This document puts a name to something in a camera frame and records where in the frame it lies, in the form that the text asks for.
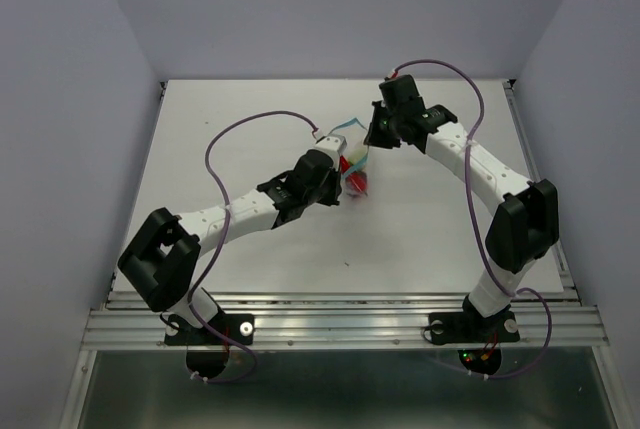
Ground clear zip top bag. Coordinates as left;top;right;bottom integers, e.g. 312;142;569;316
329;118;369;197

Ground red chili pepper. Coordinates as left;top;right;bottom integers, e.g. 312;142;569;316
340;156;368;197

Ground white daikon radish with leaves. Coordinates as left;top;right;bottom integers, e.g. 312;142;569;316
346;144;369;167

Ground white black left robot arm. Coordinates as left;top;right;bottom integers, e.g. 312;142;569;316
117;148;341;343

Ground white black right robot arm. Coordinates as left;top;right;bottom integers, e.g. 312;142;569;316
365;75;559;339

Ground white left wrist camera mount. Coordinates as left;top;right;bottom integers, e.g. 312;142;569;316
314;135;347;168

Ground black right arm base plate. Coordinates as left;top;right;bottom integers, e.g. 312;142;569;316
427;311;520;345

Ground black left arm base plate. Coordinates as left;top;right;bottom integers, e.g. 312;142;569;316
158;311;257;349

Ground aluminium front frame rails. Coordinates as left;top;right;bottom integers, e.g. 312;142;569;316
81;293;609;352

